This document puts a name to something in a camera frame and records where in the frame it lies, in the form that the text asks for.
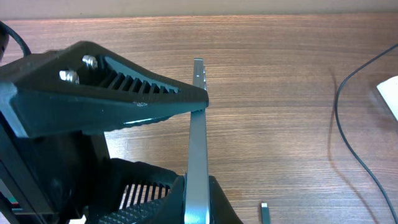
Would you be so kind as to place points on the white power strip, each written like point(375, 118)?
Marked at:
point(388, 90)

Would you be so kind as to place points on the blue screen Galaxy smartphone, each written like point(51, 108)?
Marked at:
point(197, 149)

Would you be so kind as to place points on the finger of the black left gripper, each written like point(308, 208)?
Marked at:
point(86, 87)
point(137, 192)

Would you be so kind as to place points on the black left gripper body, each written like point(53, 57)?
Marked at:
point(49, 179)

